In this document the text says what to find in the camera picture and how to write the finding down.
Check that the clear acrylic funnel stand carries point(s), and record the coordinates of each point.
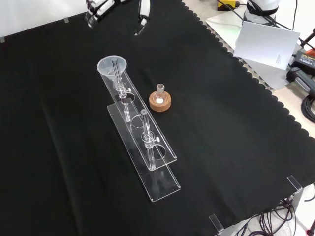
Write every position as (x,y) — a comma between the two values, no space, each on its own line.
(162,186)

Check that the black tripod leg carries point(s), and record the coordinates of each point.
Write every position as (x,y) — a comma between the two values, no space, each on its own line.
(307,39)

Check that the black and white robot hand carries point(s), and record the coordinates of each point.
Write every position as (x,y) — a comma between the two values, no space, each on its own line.
(98,6)

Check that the black and orange power unit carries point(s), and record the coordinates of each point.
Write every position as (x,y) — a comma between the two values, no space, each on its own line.
(306,59)

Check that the black bench cloth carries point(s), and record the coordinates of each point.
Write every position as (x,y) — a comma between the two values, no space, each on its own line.
(73,135)

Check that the black handheld device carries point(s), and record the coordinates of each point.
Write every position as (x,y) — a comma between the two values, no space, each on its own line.
(300,77)

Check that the yellow stop button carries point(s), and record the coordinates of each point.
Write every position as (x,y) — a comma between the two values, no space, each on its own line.
(227,5)

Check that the small round-bottom glass flask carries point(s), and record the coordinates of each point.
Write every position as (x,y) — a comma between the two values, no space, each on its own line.
(160,94)

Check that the pale board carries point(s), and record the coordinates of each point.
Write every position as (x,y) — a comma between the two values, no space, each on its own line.
(265,46)

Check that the clear plastic funnel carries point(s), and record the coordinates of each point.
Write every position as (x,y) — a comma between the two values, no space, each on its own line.
(105,68)

